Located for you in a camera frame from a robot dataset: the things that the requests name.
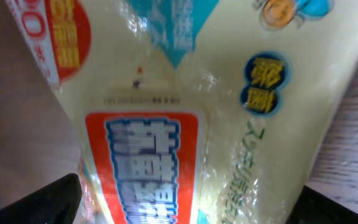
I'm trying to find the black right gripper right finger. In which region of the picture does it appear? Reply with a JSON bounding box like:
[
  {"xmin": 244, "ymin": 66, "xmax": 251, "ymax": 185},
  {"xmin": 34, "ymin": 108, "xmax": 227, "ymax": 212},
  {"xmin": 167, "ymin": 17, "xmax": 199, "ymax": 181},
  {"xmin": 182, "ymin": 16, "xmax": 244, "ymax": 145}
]
[{"xmin": 286, "ymin": 186, "xmax": 358, "ymax": 224}]

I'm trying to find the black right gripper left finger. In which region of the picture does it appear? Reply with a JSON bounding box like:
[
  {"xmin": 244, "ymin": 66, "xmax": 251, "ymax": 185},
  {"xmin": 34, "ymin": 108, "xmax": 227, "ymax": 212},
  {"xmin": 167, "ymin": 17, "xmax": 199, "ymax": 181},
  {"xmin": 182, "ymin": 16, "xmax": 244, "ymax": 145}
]
[{"xmin": 0, "ymin": 173, "xmax": 82, "ymax": 224}]

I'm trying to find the beige wet wipes pack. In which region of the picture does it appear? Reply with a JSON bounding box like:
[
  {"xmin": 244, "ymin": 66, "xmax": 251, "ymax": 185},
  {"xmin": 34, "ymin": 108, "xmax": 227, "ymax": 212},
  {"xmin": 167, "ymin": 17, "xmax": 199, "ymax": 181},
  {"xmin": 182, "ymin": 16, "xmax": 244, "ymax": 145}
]
[{"xmin": 7, "ymin": 0, "xmax": 358, "ymax": 223}]

